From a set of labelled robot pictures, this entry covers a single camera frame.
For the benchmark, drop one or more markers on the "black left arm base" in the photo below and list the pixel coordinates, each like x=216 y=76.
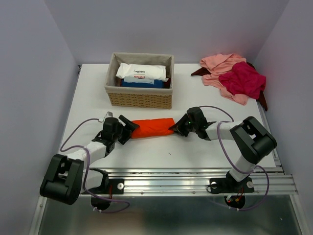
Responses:
x=99 y=182

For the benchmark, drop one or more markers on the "white rolled t-shirt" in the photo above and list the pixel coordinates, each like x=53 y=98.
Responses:
x=155 y=72

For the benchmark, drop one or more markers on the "dark maroon t-shirt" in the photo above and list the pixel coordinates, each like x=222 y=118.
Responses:
x=261 y=100

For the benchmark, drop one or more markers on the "dark red rolled t-shirt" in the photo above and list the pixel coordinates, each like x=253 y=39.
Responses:
x=167 y=83

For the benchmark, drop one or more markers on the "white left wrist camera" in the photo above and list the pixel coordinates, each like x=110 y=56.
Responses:
x=108 y=115

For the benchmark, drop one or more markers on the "orange t-shirt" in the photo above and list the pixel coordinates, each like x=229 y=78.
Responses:
x=153 y=128

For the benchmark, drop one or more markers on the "aluminium mounting rail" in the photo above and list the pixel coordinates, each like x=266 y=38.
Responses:
x=188 y=182

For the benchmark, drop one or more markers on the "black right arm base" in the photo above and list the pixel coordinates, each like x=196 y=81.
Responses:
x=234 y=190

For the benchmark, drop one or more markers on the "magenta t-shirt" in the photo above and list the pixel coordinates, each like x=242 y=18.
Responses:
x=244 y=79

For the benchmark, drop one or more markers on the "blue rolled t-shirt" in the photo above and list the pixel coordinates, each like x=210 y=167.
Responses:
x=142 y=83

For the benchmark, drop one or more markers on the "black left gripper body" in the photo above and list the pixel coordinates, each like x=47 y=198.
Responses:
x=116 y=136

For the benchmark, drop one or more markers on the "woven wicker basket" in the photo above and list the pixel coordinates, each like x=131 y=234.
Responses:
x=139 y=97

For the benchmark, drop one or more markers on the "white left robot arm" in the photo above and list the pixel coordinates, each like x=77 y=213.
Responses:
x=69 y=172

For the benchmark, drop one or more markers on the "light pink t-shirt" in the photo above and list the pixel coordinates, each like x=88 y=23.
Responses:
x=218 y=65

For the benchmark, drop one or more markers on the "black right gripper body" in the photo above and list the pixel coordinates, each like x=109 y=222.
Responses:
x=192 y=126

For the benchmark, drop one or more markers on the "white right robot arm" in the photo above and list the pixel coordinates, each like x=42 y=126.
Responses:
x=253 y=140

